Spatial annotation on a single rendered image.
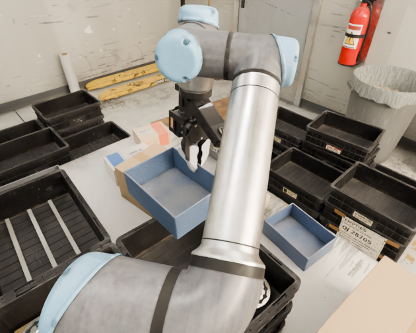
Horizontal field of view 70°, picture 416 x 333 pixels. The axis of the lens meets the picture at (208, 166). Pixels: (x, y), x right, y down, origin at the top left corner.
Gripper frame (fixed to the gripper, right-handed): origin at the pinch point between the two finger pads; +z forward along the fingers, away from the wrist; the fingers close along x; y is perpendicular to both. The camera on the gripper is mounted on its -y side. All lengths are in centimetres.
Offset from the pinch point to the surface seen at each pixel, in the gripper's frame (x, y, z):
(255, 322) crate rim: 7.5, -30.0, 19.6
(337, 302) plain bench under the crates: -27, -37, 40
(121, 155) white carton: -8, 61, 32
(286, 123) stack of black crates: -152, 69, 60
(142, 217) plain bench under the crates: 0, 31, 42
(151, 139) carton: -28, 67, 33
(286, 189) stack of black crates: -87, 20, 63
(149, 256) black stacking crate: 12.0, 5.5, 30.2
